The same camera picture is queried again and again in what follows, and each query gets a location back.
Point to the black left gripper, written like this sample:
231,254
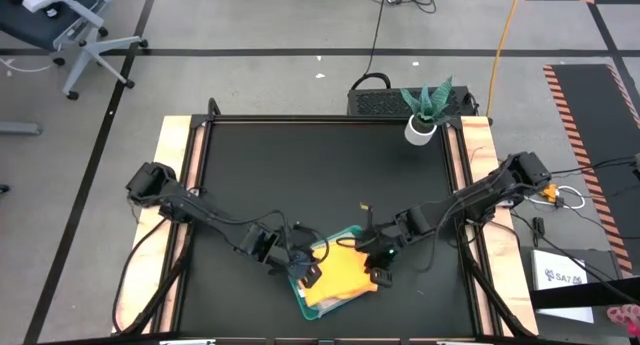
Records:
295,252

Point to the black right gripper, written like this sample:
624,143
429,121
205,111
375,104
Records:
380,245

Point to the teal translucent plastic tray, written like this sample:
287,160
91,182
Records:
306,310

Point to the orange-yellow microfiber towel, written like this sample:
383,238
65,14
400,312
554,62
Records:
345,275

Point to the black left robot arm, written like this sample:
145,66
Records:
190,202

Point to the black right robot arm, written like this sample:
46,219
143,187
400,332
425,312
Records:
475,195

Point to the wooden side board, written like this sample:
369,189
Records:
170,140
500,265

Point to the black power adapter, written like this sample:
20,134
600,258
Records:
538,225

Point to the artificial plant in white pot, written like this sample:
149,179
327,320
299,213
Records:
425,115

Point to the black computer case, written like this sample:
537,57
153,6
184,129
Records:
370,102

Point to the white labelled box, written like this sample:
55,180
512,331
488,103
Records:
560,285

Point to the black diagonal beam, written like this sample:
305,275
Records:
575,295

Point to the pink patterned object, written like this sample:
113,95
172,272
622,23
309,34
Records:
625,320

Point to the white office chair dark seat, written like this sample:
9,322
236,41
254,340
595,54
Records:
85,45

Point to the grey floor bar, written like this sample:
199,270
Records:
20,129

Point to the black aluminium table frame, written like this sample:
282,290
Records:
325,118

